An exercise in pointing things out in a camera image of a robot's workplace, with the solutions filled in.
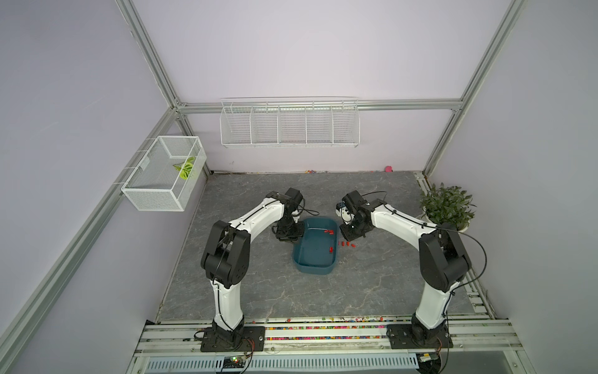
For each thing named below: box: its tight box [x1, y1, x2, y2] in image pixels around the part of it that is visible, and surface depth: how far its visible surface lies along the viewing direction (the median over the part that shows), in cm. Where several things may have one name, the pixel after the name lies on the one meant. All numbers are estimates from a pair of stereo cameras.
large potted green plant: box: [417, 182, 478, 233], surface depth 86 cm
